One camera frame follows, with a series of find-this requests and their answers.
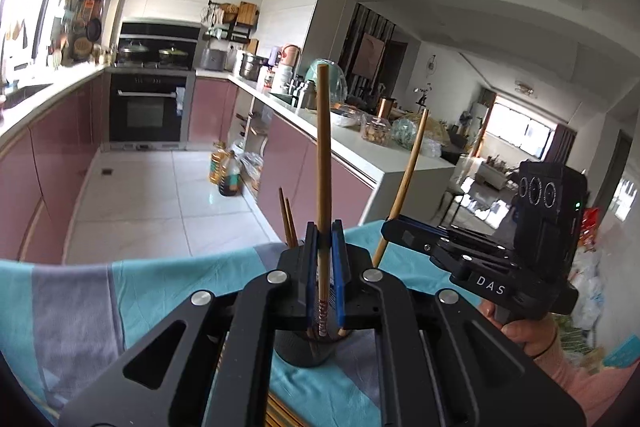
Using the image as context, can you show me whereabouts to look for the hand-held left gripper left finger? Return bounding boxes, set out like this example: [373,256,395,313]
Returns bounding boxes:
[59,223,321,427]

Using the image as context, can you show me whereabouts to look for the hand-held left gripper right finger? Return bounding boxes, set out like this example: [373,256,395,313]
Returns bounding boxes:
[330,223,586,427]

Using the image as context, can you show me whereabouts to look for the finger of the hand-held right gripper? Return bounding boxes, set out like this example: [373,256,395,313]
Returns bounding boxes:
[382,217,441,258]
[400,216,453,235]

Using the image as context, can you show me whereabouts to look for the wooden chopstick floral end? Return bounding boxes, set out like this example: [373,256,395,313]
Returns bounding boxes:
[278,187,292,249]
[285,197,298,246]
[314,63,332,340]
[372,108,430,267]

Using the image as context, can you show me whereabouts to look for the black mesh cup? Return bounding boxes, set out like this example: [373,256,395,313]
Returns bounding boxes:
[272,327,353,369]

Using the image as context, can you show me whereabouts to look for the bundle of brown chopsticks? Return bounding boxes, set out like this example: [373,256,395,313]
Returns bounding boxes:
[267,394,303,427]

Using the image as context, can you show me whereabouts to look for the person's right forearm pink sleeve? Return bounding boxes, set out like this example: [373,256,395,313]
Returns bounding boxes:
[532,324,640,427]

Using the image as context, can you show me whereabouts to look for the hanging kitchen utensils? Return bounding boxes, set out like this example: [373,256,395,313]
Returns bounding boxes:
[64,0,104,60]

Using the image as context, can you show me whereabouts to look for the person's right hand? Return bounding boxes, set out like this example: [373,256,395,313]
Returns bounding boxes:
[479,299,558,360]

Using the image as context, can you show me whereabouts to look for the pile of plastic bags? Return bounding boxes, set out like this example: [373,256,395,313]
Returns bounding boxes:
[569,207,640,360]

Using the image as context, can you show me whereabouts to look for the living room window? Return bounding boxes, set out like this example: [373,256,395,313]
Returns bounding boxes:
[482,104,557,160]

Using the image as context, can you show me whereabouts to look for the clear plastic bag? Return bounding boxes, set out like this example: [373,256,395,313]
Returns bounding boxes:
[240,152,266,204]

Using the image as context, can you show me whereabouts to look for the clear snack container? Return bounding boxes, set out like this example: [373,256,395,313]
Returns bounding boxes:
[361,117,392,144]

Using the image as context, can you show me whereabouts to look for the pink base cabinet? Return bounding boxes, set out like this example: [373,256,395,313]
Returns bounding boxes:
[192,77,378,228]
[0,74,108,265]

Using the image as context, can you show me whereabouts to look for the black wrist band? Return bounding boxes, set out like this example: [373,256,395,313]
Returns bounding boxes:
[532,323,559,359]

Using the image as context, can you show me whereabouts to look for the dark sauce bottle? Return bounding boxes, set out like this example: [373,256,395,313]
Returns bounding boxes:
[217,151,244,196]

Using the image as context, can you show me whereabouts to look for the white bowl with food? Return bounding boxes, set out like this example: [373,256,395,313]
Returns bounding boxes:
[332,104,362,128]

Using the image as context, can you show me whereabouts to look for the teal and grey tablecloth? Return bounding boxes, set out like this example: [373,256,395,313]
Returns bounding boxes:
[0,219,501,427]

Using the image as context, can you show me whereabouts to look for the yellow cooking oil bottle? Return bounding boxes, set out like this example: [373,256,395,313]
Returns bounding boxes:
[209,142,229,185]

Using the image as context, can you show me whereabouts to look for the green glass cover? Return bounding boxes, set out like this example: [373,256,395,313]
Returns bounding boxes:
[302,59,349,112]

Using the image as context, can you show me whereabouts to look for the stainless steel thermos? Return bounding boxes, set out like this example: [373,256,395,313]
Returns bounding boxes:
[295,79,318,110]

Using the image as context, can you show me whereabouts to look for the round steel pot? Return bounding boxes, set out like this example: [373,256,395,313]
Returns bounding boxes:
[239,54,269,80]

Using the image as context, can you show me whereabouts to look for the black built-in oven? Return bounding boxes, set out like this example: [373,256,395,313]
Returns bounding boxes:
[109,73,188,142]

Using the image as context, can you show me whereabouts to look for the large steel stockpot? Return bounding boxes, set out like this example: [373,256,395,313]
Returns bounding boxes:
[200,48,229,72]

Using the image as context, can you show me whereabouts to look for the black wok with lid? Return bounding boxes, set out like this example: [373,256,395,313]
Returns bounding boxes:
[119,41,150,62]

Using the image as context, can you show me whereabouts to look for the black range hood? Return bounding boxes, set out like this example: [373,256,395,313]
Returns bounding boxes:
[119,21,202,70]

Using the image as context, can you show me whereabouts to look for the black wall rack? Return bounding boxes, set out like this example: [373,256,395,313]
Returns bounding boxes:
[207,1,261,45]

